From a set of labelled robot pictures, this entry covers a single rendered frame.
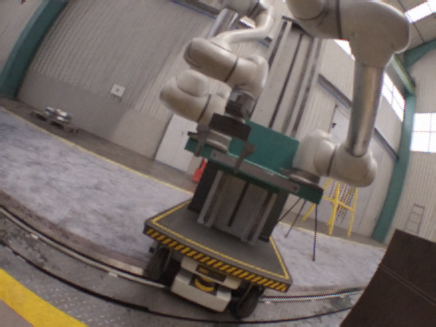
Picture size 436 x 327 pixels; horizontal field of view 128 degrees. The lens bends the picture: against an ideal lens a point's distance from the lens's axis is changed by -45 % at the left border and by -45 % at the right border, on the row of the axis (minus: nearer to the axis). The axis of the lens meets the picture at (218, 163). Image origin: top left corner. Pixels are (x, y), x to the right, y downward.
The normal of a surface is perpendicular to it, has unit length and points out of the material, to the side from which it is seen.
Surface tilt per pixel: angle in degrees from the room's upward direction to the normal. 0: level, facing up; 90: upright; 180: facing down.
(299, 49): 90
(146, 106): 90
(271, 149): 90
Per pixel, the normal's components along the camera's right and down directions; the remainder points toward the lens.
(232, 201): -0.12, -0.04
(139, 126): 0.25, 0.11
